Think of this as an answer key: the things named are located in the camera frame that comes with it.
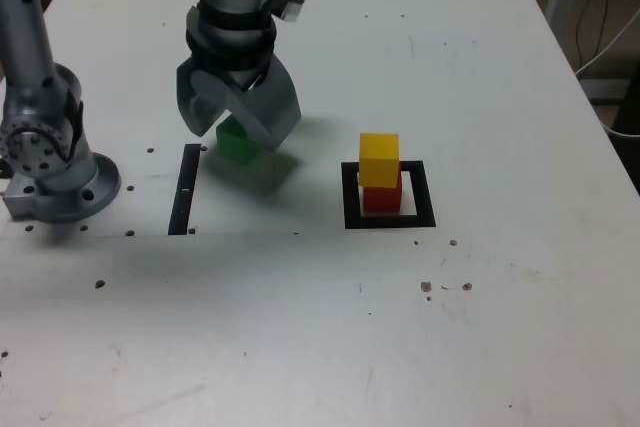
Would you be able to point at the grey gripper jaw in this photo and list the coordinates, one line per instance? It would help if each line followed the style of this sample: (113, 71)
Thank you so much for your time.
(187, 107)
(280, 112)

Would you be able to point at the green cube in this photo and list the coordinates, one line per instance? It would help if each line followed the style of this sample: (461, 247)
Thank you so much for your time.
(237, 149)

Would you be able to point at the yellow cube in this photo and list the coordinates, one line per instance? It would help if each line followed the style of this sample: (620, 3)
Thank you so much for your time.
(379, 167)

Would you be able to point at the red cube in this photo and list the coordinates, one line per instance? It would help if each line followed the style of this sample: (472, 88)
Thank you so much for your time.
(382, 201)

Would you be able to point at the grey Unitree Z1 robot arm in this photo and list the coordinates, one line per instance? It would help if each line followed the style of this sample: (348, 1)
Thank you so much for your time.
(25, 22)

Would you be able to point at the black tape square outline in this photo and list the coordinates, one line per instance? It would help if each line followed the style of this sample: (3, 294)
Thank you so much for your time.
(390, 223)

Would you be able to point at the black tape strip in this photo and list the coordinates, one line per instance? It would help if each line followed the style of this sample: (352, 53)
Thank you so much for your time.
(182, 197)

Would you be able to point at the grey box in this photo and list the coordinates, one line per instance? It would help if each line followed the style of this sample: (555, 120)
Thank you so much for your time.
(605, 91)

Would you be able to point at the small gripper camera box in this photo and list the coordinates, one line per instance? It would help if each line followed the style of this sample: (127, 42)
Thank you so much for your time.
(290, 8)

